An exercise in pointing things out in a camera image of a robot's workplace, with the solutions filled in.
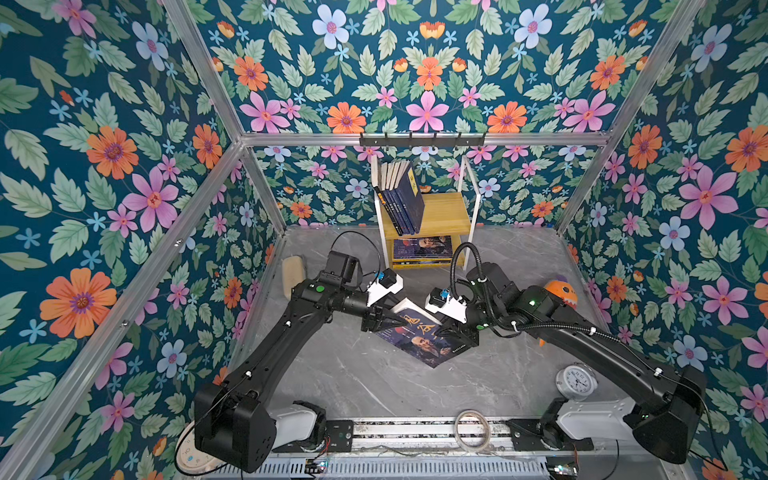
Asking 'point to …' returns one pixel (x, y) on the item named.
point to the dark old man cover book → (419, 336)
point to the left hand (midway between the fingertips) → (406, 309)
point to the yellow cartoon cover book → (420, 263)
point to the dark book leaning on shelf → (382, 199)
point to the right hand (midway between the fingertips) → (437, 324)
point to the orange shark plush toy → (562, 288)
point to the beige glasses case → (293, 273)
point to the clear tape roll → (488, 431)
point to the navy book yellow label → (389, 210)
